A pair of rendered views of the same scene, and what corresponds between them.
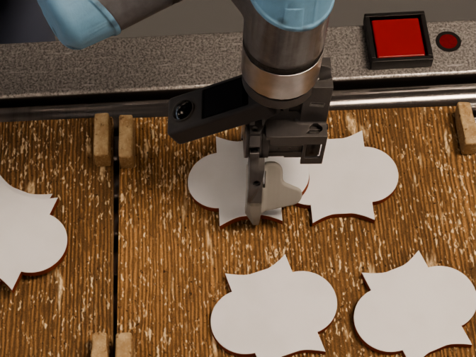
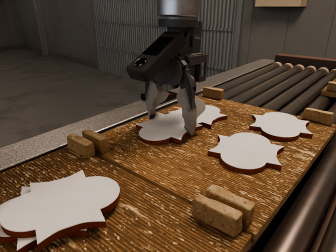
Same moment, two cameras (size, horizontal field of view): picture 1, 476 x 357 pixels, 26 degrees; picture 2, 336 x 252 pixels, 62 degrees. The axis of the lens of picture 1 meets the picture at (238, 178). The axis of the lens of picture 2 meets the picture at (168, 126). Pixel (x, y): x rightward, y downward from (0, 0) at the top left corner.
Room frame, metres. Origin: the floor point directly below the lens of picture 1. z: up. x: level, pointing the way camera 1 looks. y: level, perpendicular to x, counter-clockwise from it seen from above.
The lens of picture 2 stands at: (0.23, 0.36, 1.17)
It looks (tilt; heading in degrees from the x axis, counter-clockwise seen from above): 23 degrees down; 313
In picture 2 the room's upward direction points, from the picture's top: straight up
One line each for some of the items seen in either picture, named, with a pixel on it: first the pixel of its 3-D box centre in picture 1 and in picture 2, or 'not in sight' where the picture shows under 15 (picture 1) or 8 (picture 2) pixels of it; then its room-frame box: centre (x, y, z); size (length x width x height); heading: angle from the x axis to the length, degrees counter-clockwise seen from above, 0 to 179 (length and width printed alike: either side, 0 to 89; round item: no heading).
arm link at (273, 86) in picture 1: (281, 55); (177, 6); (0.59, -0.04, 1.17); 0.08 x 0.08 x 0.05
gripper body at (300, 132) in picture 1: (282, 106); (179, 53); (0.58, -0.04, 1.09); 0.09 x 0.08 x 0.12; 92
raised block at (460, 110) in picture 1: (466, 127); (213, 92); (0.65, -0.26, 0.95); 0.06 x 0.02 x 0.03; 3
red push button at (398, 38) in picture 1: (397, 40); not in sight; (0.80, -0.20, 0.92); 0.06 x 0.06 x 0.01; 4
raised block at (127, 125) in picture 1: (127, 140); (95, 140); (0.63, 0.13, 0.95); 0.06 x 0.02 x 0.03; 3
